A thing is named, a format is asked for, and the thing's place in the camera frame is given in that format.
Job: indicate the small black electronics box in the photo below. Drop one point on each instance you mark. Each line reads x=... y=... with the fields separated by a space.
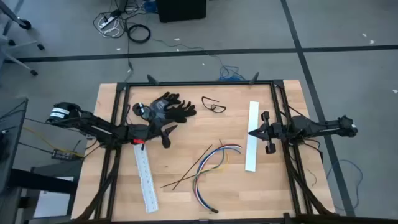
x=63 y=154

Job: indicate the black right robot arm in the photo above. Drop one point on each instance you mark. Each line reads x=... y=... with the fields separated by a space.
x=311 y=126

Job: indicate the grey office chair base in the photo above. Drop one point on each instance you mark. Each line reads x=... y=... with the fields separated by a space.
x=33 y=72

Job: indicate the white power strip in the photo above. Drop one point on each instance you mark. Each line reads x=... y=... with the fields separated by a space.
x=107 y=22

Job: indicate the black aluminium table frame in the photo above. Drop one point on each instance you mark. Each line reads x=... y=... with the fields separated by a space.
x=199 y=83

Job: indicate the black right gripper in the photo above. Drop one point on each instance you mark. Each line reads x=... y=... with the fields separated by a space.
x=273 y=131

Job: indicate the black zip tie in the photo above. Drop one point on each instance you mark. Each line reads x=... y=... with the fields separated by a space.
x=192 y=166
x=174 y=183

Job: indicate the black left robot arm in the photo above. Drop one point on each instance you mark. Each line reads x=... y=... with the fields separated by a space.
x=93 y=124

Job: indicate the black grey work glove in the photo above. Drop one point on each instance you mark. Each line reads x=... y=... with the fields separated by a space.
x=180 y=113

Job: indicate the white flat panel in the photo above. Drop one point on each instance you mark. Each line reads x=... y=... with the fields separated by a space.
x=53 y=202

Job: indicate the dark grey side table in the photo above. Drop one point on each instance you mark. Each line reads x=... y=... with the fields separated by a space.
x=12 y=140

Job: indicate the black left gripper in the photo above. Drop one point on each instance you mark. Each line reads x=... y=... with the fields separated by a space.
x=144 y=133

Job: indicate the black clear safety glasses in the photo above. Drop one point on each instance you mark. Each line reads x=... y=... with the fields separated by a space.
x=213 y=107

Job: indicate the white flat duct cover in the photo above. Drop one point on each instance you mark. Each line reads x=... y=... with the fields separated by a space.
x=251 y=155

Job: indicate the large black box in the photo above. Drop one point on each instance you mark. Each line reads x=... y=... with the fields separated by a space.
x=180 y=11

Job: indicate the black support beam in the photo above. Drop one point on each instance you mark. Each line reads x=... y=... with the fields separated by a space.
x=43 y=182

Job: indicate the dark office chair base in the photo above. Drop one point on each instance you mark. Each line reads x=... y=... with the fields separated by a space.
x=25 y=24

